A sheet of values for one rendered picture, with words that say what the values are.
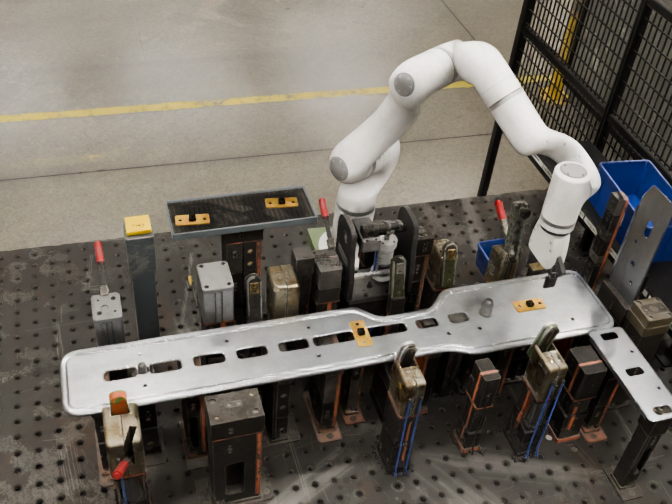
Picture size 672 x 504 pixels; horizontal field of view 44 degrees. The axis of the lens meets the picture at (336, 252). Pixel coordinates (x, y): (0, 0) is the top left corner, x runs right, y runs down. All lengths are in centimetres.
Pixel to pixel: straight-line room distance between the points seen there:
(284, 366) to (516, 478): 68
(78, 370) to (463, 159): 295
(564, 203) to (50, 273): 156
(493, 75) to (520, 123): 13
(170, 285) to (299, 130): 215
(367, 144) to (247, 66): 296
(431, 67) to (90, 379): 108
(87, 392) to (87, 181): 239
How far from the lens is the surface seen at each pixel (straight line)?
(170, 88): 493
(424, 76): 202
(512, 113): 195
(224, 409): 185
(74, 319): 253
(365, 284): 223
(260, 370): 195
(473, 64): 197
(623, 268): 232
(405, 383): 191
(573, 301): 228
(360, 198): 241
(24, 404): 235
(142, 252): 212
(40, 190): 421
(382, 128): 221
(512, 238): 223
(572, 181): 193
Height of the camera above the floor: 248
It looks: 41 degrees down
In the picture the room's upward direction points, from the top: 6 degrees clockwise
